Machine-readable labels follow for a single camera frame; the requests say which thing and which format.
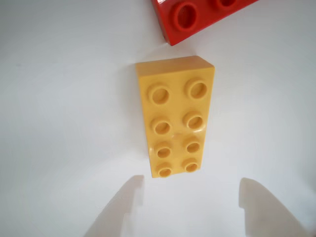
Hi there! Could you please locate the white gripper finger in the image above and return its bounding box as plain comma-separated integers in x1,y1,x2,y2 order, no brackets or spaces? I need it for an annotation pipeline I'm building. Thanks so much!
83,174,145,237
238,177,308,237

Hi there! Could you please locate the yellow lego brick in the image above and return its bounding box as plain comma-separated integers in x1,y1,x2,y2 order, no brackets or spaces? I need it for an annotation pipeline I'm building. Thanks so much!
135,55,214,179

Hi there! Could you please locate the red lego baseplate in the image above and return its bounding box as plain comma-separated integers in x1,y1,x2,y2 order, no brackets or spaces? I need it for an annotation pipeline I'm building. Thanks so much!
150,0,262,47

